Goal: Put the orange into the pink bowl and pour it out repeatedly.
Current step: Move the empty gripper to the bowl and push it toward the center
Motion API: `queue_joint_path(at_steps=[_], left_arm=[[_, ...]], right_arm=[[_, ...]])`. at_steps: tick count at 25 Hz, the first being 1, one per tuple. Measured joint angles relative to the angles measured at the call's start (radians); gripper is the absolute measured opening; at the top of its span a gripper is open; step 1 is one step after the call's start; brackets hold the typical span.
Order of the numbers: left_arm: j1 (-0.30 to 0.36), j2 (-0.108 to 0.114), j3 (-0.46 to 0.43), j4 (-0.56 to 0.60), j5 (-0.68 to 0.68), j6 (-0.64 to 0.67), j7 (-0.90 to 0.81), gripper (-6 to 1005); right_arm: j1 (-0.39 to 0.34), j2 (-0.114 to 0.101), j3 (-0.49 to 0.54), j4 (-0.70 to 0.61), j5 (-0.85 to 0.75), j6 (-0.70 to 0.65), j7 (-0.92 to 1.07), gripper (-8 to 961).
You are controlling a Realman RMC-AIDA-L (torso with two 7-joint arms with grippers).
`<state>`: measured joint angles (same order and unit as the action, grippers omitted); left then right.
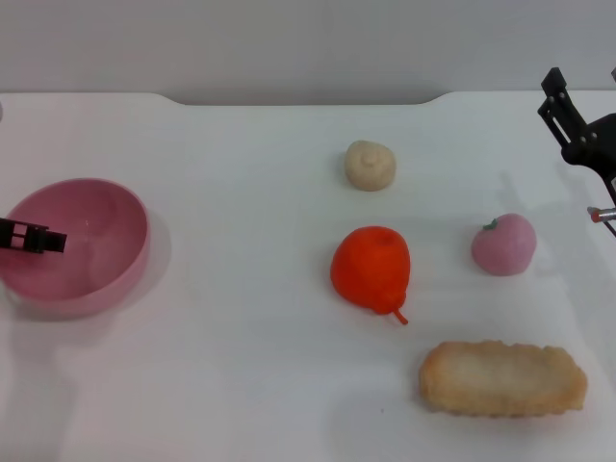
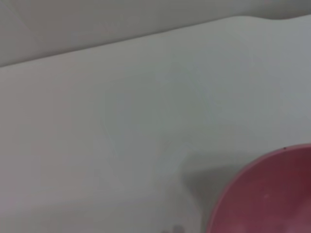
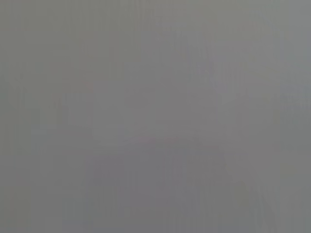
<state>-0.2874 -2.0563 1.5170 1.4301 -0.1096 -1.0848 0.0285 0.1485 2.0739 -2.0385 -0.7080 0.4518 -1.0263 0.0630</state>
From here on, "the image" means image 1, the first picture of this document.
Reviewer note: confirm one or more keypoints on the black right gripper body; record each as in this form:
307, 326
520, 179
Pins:
597, 144

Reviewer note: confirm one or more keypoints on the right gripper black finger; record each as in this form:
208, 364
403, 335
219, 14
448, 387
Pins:
560, 110

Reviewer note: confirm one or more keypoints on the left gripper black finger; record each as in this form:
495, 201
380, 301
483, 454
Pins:
33, 237

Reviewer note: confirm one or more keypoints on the pink plastic bowl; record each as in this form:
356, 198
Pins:
91, 250

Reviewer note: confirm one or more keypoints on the orange toy fruit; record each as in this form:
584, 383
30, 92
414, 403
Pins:
370, 264

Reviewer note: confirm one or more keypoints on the pink toy peach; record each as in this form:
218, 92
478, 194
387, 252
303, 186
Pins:
504, 245

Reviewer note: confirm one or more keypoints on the beige toy bun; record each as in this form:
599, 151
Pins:
369, 164

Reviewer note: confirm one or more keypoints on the golden fried bread toy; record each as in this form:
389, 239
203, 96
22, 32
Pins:
503, 377

